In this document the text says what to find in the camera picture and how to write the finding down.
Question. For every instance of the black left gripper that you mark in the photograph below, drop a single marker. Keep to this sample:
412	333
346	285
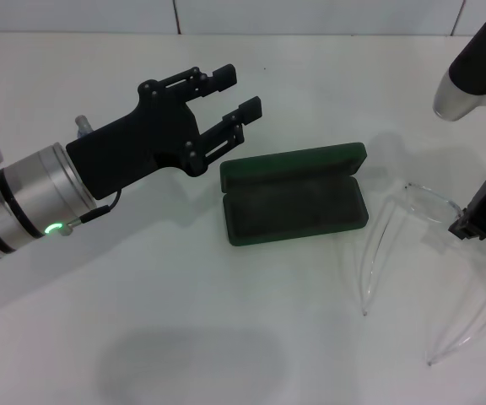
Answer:
142	139

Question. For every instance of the green glasses case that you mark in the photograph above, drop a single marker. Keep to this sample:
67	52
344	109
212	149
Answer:
293	198

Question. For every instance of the left gripper silver plug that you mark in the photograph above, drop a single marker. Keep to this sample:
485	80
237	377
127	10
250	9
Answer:
83	126

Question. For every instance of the clear white glasses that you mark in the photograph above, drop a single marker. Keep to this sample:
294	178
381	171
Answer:
426	198

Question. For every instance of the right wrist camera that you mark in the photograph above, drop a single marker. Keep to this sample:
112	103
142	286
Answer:
475	67

